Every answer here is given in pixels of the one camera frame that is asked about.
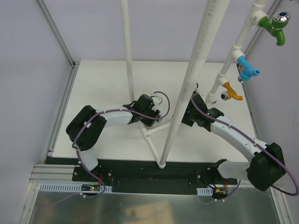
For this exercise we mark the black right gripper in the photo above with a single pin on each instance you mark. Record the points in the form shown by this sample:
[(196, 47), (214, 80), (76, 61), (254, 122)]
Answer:
[(188, 114)]

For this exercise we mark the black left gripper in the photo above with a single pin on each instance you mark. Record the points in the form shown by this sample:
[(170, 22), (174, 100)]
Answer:
[(153, 115)]

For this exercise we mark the white PVC pipe frame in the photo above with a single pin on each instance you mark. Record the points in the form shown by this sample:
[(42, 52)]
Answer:
[(212, 18)]

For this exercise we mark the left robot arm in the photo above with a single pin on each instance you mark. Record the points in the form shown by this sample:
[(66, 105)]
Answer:
[(85, 129)]

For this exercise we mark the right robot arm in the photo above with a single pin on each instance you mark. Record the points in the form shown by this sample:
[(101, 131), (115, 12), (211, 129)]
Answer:
[(263, 166)]

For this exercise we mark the orange water faucet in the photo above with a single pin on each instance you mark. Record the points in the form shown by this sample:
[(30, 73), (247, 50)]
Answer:
[(230, 93)]

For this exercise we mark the blue water faucet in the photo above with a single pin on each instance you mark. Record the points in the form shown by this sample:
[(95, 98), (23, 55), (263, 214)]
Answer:
[(248, 71)]

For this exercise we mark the green water faucet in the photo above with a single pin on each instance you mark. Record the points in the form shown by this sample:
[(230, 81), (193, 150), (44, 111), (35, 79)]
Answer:
[(279, 22)]

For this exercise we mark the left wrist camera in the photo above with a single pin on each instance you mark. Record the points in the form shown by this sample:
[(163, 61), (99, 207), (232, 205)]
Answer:
[(157, 100)]

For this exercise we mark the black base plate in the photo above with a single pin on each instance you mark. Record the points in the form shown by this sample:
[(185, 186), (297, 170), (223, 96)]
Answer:
[(177, 178)]

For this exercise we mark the right white cable duct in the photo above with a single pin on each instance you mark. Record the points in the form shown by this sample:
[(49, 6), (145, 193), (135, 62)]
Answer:
[(204, 191)]

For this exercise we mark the white cable duct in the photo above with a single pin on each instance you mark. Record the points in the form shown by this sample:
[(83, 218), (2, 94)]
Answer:
[(204, 191), (74, 188)]

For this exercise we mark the left aluminium frame post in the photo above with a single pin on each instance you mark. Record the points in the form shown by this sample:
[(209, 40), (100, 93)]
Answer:
[(61, 43)]

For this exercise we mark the aluminium frame post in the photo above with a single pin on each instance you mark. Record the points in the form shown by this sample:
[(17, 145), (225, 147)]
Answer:
[(264, 24), (61, 43)]

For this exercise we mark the left white cable duct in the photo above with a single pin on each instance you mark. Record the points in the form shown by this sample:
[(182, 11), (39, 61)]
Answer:
[(74, 188)]

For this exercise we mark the aluminium front rail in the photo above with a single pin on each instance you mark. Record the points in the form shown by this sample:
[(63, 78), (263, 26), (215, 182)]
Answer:
[(52, 173)]

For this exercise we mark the right aluminium frame post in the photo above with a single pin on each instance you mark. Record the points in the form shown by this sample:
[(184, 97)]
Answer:
[(264, 24)]

